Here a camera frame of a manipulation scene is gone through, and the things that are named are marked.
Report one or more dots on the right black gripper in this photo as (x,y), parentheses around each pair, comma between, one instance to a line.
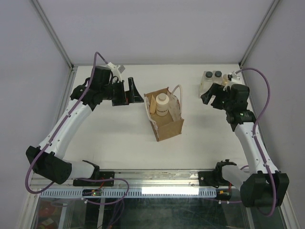
(215,89)

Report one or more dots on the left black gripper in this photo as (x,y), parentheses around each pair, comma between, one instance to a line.
(123,100)

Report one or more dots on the clear square bottle dark cap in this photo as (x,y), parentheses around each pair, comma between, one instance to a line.
(206,82)

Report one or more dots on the white cream jar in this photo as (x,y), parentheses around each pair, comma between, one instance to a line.
(162,105)

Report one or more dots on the clear bottle white cap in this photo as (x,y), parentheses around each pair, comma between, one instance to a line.
(226,80)

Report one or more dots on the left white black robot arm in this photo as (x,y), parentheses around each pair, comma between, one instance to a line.
(47,159)

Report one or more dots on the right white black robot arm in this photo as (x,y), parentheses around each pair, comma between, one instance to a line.
(264,185)

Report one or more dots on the brown canvas tote bag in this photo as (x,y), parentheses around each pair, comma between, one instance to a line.
(169,125)

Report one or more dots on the beige sachet packet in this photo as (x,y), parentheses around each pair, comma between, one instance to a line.
(153,105)

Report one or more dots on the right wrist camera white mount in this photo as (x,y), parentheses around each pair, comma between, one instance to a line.
(234,78)

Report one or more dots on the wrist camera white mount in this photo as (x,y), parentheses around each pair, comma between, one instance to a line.
(234,78)
(117,70)

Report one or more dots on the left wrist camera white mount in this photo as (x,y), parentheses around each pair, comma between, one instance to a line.
(117,70)

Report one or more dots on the right aluminium corner post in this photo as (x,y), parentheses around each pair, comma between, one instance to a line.
(259,31)

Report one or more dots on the aluminium corner post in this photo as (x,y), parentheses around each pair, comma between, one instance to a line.
(50,30)
(259,31)

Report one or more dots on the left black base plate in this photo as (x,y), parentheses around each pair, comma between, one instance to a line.
(101,175)

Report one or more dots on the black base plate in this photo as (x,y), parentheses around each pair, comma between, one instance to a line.
(211,179)
(101,175)

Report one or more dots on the aluminium rail frame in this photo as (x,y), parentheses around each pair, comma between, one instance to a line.
(154,178)

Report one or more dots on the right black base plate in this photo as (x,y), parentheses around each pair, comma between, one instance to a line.
(211,179)

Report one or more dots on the left aluminium corner post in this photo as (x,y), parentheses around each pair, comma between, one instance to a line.
(50,30)

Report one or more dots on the grey slotted cable duct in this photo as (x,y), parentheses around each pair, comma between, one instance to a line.
(145,192)

